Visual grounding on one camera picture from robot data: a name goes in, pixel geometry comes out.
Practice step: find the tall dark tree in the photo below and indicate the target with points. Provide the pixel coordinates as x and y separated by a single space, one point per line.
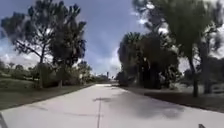
186 30
50 36

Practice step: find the low bushes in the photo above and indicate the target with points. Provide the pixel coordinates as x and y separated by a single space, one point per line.
20 73

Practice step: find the pale concrete path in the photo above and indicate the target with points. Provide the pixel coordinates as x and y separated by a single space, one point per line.
86 110

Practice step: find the grass verge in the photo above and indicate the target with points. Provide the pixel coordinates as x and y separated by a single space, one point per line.
196 99
20 93

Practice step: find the clump of palm trees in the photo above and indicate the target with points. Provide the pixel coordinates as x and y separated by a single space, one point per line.
146 60

